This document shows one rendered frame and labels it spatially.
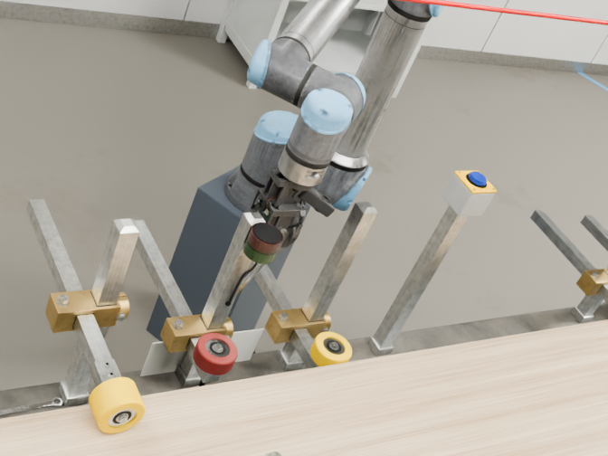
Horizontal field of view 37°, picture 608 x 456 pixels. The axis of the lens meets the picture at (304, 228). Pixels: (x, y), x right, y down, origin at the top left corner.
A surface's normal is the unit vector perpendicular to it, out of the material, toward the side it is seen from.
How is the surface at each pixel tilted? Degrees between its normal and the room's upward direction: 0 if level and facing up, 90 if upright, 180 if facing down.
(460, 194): 90
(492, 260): 0
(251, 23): 90
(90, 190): 0
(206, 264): 90
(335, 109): 4
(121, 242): 90
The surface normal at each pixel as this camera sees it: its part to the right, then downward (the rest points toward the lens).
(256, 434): 0.35, -0.74
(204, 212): -0.51, 0.36
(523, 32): 0.42, 0.67
